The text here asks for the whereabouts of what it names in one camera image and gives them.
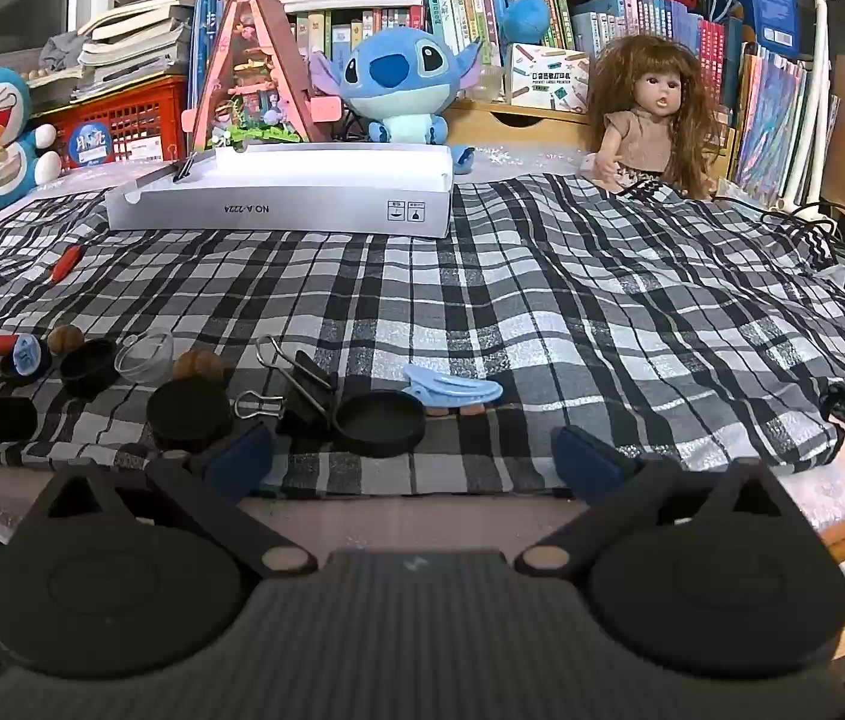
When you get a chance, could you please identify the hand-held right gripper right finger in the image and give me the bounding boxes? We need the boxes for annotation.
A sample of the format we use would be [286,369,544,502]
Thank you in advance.
[516,426,825,578]

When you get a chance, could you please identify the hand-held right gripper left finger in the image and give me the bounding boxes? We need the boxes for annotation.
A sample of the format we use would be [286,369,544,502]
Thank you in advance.
[13,424,319,580]

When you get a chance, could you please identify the black lid with blue label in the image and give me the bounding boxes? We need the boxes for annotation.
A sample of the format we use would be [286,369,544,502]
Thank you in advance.
[1,336,53,385]

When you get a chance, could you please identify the small items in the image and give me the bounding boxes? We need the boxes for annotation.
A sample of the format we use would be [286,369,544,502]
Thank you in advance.
[60,340,121,397]

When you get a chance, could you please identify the clear plastic dome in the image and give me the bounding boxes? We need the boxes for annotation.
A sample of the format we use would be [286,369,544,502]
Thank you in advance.
[115,331,175,383]

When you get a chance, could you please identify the blue hair clip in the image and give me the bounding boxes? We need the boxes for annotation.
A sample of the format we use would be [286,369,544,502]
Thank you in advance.
[401,364,505,418]

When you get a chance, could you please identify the white cardboard box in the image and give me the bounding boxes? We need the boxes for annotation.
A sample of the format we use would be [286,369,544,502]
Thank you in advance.
[106,144,455,241]

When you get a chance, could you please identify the black white plaid cloth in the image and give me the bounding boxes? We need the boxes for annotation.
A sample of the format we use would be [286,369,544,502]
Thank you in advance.
[0,172,845,500]

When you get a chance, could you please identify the wooden drawer organiser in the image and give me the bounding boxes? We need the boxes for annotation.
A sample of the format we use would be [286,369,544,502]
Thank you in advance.
[441,94,739,182]

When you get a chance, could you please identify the red plastic crate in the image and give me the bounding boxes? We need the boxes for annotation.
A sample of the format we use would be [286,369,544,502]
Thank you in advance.
[32,75,191,170]

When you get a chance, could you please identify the long-haired baby doll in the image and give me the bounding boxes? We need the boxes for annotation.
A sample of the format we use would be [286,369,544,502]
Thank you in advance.
[580,34,731,202]

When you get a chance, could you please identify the pink triangular model house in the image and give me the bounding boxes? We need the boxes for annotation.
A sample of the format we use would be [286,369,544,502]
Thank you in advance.
[184,0,341,158]

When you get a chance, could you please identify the grey crumpled cloth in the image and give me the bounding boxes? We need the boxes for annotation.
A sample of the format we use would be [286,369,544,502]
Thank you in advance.
[40,30,98,77]

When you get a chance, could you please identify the white printed carton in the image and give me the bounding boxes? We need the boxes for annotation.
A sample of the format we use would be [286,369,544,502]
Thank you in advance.
[505,43,590,110]

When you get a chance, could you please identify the colourful upright folders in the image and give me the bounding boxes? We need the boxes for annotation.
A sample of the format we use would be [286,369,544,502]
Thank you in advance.
[732,43,840,202]

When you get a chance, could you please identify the blue alien plush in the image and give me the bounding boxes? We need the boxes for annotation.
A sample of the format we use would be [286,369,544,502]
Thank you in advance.
[308,26,485,175]

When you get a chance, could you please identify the upright blue books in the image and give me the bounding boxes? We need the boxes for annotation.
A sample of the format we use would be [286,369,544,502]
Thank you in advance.
[188,0,238,117]

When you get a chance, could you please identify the stack of worn books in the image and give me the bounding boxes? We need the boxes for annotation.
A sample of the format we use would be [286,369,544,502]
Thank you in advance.
[73,0,232,102]

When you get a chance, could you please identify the row of blue pink books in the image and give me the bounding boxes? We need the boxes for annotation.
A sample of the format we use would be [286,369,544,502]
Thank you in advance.
[573,0,757,110]

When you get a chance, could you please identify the white pipe stand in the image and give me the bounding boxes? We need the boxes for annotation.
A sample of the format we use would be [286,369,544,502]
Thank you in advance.
[781,0,841,212]

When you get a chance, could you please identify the row of tall colourful books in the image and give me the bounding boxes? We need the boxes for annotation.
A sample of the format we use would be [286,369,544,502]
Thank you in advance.
[415,0,581,68]

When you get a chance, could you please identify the black cable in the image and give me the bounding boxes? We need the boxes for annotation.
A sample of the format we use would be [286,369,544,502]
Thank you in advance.
[715,195,845,268]

